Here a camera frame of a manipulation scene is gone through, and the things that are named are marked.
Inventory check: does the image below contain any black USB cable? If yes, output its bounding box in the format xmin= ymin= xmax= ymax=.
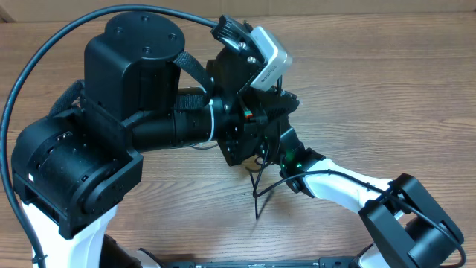
xmin=245 ymin=144 xmax=283 ymax=220

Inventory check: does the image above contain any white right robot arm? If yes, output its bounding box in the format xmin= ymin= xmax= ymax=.
xmin=279 ymin=127 xmax=466 ymax=268

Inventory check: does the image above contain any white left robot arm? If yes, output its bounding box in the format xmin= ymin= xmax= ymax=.
xmin=10 ymin=5 xmax=298 ymax=267

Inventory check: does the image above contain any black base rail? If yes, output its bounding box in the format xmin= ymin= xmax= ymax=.
xmin=161 ymin=256 xmax=358 ymax=268

